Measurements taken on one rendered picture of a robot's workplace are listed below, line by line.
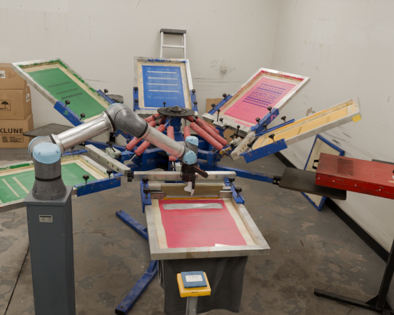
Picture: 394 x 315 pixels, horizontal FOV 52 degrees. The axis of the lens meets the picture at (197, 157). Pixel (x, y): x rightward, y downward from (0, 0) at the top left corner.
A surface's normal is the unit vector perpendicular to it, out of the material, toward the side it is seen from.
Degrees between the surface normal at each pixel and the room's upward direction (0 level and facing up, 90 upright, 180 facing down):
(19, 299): 0
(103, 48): 90
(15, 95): 89
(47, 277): 90
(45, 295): 90
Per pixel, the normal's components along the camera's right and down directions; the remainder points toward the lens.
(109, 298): 0.07, -0.94
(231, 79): 0.18, 0.35
